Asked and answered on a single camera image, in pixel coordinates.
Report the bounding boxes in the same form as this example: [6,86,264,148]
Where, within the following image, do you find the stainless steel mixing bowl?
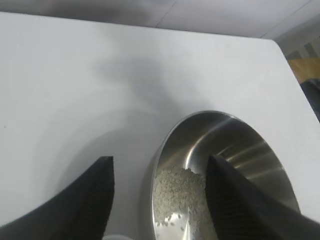
[139,109,301,240]

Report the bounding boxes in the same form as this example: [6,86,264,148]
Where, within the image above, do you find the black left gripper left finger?
[0,156,116,240]

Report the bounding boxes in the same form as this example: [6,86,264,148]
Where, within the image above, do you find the white rice grains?
[152,167,214,240]

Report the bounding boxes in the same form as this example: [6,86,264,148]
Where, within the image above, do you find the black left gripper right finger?
[204,153,320,240]

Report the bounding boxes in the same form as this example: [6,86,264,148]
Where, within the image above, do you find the clear plastic measuring cup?
[103,233,129,240]

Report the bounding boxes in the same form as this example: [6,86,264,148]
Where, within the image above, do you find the dark object beside table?
[299,79,320,124]

